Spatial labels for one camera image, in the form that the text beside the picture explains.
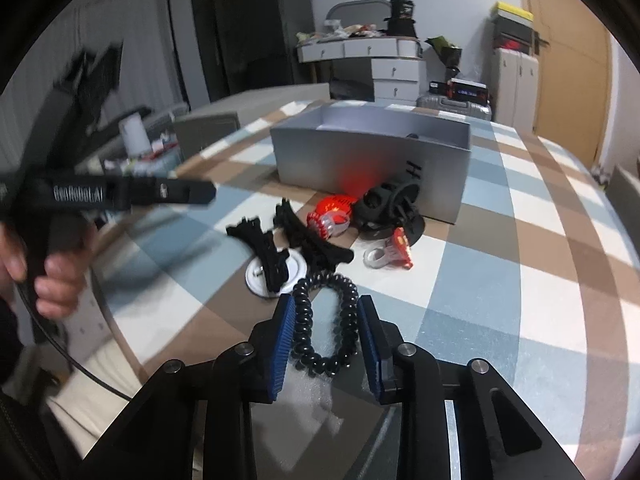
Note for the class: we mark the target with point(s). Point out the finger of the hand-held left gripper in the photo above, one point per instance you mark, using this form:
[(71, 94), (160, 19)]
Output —
[(175, 192)]

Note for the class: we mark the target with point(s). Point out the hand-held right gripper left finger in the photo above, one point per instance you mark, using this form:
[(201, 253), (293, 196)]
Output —
[(281, 347)]

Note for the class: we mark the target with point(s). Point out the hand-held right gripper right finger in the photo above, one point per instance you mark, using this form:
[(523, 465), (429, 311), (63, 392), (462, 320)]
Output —
[(374, 352)]

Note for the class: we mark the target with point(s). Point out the white round disc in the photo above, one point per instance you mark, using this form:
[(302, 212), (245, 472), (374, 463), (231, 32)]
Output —
[(298, 270)]

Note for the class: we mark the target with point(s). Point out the black toothed hair clip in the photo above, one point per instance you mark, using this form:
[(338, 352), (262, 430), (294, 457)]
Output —
[(272, 265)]

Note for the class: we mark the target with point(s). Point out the black wavy hair clip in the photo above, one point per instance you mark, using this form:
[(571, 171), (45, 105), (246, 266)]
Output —
[(320, 250)]

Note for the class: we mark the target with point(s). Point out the grey cardboard box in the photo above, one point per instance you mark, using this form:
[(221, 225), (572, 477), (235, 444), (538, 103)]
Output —
[(310, 160)]

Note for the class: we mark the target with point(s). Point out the round red clear hair claw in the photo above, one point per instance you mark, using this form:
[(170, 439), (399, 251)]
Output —
[(330, 212)]

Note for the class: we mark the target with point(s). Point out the large black hair claw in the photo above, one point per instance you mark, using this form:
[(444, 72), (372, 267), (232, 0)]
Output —
[(382, 205)]

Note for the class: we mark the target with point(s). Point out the person's left hand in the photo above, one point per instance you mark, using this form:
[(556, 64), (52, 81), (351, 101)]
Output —
[(60, 285)]

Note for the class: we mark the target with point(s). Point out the white bottle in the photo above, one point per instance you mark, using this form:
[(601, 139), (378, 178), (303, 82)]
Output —
[(134, 135)]

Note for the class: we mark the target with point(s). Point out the grey chair back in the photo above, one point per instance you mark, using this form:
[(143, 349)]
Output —
[(210, 130)]

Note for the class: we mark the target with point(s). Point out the checked tablecloth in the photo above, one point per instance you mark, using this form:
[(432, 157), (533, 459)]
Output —
[(500, 260)]

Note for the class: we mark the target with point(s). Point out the tall black cabinet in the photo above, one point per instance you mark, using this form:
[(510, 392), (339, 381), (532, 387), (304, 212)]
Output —
[(250, 40)]

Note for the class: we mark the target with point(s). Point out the desk clutter pile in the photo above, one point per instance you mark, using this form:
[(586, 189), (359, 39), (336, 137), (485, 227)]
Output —
[(340, 32)]

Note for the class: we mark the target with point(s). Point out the white vanity desk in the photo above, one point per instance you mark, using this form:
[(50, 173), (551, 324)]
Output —
[(390, 72)]

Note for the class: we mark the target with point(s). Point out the silver suitcase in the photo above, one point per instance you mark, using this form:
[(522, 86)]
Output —
[(450, 107)]

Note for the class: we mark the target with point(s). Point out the small black box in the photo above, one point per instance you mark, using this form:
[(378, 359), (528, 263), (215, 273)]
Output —
[(437, 87)]

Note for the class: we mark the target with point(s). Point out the black box red print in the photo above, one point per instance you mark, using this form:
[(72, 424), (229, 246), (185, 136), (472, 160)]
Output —
[(467, 91)]

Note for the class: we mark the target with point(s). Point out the black bag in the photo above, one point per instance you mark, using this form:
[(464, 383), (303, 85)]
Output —
[(401, 17)]

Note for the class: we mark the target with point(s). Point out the dark wrapped bouquet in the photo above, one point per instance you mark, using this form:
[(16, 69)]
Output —
[(447, 55)]

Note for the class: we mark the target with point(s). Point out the wooden door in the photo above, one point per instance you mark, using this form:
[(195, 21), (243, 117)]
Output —
[(570, 60)]

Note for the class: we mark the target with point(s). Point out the stack of shoe boxes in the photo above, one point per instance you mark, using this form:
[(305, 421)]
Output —
[(512, 27)]

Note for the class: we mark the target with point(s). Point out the arched grey mirror frame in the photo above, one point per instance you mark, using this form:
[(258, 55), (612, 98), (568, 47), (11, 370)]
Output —
[(350, 6)]

